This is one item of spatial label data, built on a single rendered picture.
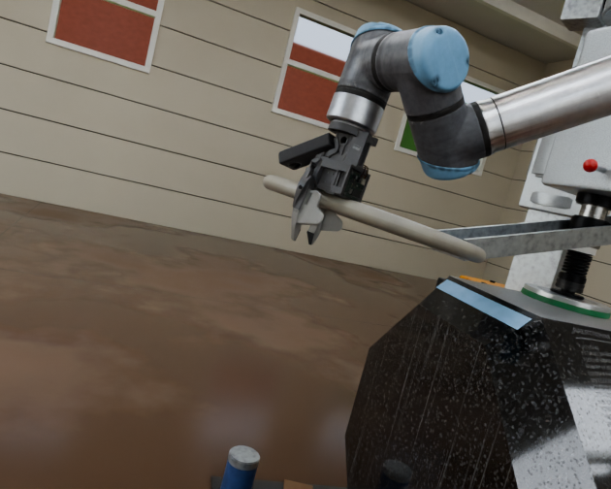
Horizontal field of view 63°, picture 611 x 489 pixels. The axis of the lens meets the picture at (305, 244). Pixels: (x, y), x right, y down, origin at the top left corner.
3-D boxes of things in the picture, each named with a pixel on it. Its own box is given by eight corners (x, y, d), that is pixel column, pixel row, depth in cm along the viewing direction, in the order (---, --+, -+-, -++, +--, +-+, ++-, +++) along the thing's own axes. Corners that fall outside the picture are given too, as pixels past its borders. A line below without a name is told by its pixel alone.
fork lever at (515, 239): (616, 228, 149) (618, 211, 148) (684, 241, 132) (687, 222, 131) (423, 246, 125) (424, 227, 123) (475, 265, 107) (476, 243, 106)
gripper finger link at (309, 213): (305, 244, 80) (331, 193, 81) (278, 232, 84) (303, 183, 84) (314, 249, 83) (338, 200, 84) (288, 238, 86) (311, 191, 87)
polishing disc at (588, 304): (538, 296, 124) (540, 291, 124) (514, 282, 145) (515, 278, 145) (626, 319, 122) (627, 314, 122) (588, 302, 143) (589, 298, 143)
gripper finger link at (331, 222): (330, 252, 87) (342, 202, 85) (304, 242, 90) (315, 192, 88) (339, 251, 89) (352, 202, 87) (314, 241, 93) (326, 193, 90)
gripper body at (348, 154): (337, 198, 80) (364, 126, 79) (298, 184, 85) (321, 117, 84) (360, 207, 86) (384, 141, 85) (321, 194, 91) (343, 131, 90)
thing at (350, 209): (398, 236, 139) (401, 225, 138) (535, 283, 94) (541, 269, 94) (236, 178, 118) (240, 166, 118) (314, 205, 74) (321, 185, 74)
